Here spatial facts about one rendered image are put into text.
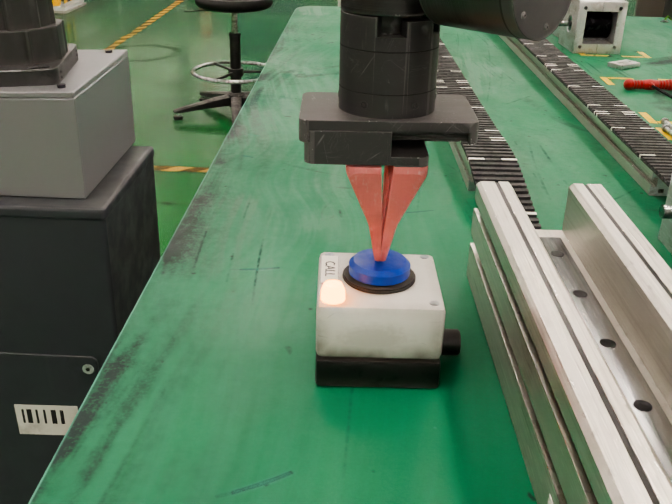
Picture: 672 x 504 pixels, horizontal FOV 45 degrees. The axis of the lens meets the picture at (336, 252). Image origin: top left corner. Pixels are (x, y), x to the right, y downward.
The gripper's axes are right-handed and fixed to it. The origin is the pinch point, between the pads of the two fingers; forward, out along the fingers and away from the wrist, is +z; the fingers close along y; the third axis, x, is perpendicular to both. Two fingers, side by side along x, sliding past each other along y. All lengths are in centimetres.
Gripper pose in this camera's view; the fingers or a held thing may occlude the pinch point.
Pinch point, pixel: (380, 245)
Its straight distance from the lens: 51.8
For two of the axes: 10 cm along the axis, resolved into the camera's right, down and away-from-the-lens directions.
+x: 0.0, -4.2, 9.1
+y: 10.0, 0.2, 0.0
